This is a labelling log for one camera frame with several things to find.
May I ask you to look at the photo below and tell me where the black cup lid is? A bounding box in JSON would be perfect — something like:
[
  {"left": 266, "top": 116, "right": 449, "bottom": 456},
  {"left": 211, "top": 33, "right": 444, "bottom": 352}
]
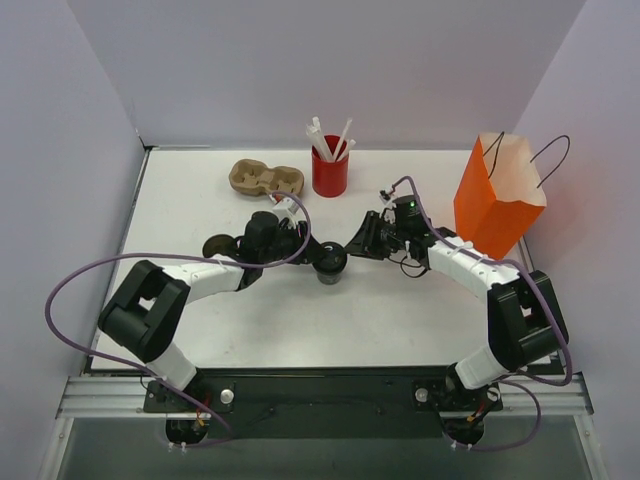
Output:
[{"left": 313, "top": 241, "right": 348, "bottom": 275}]

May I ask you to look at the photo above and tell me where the dark coffee cup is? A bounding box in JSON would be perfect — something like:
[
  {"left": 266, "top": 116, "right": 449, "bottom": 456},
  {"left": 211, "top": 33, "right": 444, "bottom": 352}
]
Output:
[
  {"left": 316, "top": 270, "right": 343, "bottom": 285},
  {"left": 202, "top": 234, "right": 237, "bottom": 258}
]

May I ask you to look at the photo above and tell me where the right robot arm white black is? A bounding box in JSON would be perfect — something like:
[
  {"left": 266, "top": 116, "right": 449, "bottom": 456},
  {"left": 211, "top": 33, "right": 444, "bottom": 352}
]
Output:
[{"left": 345, "top": 195, "right": 569, "bottom": 408}]

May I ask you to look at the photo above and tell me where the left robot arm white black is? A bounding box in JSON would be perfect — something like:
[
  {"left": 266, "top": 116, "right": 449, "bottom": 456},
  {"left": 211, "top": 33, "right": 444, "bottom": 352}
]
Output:
[{"left": 98, "top": 211, "right": 330, "bottom": 411}]

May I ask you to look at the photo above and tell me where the brown cardboard cup carrier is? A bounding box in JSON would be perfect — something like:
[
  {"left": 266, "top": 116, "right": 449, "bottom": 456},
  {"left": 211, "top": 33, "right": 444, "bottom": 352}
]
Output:
[{"left": 228, "top": 158, "right": 305, "bottom": 197}]

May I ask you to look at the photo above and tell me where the red straw holder cup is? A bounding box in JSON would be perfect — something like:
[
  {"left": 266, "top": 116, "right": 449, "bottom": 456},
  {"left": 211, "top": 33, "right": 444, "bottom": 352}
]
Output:
[{"left": 311, "top": 135, "right": 349, "bottom": 198}]

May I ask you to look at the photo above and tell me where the orange paper bag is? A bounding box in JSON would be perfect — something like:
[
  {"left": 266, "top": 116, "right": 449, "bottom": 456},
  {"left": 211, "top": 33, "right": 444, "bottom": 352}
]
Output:
[{"left": 454, "top": 132, "right": 547, "bottom": 260}]

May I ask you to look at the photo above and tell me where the wrapped white straw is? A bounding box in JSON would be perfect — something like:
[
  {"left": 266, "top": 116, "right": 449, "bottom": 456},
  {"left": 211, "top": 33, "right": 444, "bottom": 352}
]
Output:
[
  {"left": 338, "top": 139, "right": 356, "bottom": 161},
  {"left": 306, "top": 117, "right": 333, "bottom": 163},
  {"left": 333, "top": 118, "right": 353, "bottom": 163}
]

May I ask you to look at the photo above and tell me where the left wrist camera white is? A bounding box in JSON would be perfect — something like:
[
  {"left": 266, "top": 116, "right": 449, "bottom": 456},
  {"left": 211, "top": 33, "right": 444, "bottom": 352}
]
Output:
[{"left": 272, "top": 197, "right": 299, "bottom": 224}]

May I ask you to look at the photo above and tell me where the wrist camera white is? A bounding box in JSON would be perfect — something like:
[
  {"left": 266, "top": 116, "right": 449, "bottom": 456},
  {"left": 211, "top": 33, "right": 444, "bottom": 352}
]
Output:
[
  {"left": 272, "top": 197, "right": 299, "bottom": 224},
  {"left": 379, "top": 188, "right": 396, "bottom": 206}
]

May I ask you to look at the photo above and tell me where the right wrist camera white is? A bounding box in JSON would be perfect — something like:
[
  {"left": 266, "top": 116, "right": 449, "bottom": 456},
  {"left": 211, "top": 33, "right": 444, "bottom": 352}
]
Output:
[{"left": 379, "top": 188, "right": 396, "bottom": 206}]

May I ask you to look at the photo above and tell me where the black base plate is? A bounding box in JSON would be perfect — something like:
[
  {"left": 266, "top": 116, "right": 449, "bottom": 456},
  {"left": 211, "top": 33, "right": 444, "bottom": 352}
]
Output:
[{"left": 143, "top": 366, "right": 503, "bottom": 446}]

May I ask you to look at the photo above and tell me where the aluminium frame rail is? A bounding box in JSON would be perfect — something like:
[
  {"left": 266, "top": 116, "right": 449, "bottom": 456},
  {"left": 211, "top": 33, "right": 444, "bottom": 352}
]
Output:
[{"left": 56, "top": 375, "right": 594, "bottom": 419}]

